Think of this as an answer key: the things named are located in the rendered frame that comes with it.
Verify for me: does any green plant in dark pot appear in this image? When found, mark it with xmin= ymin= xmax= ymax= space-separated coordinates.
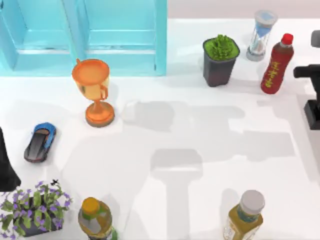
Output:
xmin=202 ymin=34 xmax=241 ymax=88

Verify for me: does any orange trophy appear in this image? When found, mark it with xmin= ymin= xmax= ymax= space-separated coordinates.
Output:
xmin=71 ymin=58 xmax=116 ymax=128

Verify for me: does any blue and black toy car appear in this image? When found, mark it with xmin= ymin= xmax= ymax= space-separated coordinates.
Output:
xmin=23 ymin=122 xmax=57 ymax=164

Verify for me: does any purple flower plant pot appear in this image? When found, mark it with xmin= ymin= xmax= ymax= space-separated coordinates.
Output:
xmin=0 ymin=179 xmax=74 ymax=239

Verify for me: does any red bottle with red cap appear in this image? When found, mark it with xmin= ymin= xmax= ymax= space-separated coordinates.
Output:
xmin=260 ymin=32 xmax=295 ymax=95

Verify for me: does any yellow bottle with grey cap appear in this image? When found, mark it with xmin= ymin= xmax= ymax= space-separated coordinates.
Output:
xmin=222 ymin=189 xmax=266 ymax=240

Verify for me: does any light blue rack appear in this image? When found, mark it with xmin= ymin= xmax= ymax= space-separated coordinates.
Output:
xmin=0 ymin=0 xmax=168 ymax=77

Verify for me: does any yellow bottle with orange cap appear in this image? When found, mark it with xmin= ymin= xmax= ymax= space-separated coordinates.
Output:
xmin=77 ymin=196 xmax=119 ymax=240

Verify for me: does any grey and blue hourglass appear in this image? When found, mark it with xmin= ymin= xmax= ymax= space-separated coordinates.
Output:
xmin=245 ymin=9 xmax=279 ymax=62

